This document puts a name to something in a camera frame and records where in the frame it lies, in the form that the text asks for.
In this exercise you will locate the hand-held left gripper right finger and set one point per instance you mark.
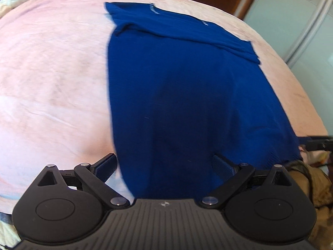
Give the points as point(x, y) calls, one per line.
point(221, 167)

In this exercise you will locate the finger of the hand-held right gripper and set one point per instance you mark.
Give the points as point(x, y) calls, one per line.
point(317, 143)

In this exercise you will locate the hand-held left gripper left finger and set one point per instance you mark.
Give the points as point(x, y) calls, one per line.
point(106, 167)

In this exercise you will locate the blue beaded sweater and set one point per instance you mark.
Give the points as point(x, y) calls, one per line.
point(182, 96)

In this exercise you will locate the pink fleece blanket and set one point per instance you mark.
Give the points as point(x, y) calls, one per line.
point(52, 83)

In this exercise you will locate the white sliding wardrobe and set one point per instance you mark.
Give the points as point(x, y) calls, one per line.
point(294, 31)

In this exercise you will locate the white puffer jacket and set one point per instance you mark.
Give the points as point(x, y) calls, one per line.
point(13, 1)

